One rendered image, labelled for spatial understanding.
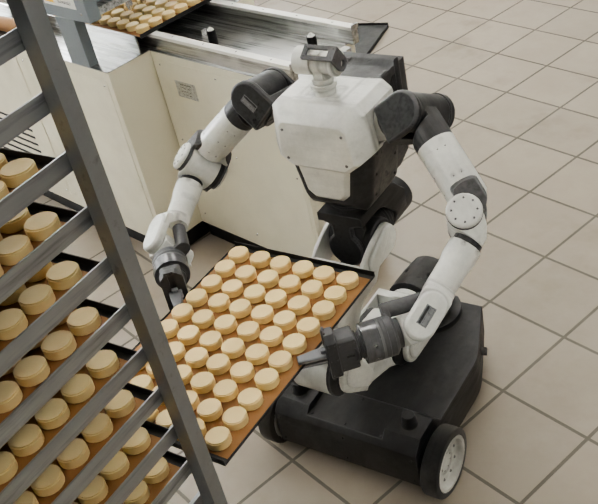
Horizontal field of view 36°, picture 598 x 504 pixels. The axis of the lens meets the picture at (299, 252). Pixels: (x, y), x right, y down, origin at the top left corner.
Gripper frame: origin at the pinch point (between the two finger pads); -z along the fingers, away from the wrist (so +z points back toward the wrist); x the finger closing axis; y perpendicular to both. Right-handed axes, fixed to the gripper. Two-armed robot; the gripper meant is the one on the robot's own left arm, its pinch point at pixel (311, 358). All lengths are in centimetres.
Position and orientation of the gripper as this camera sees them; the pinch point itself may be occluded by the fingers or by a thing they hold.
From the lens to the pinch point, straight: 194.0
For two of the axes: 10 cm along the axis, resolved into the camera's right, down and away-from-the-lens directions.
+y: 2.2, 5.3, -8.2
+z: 9.6, -2.8, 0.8
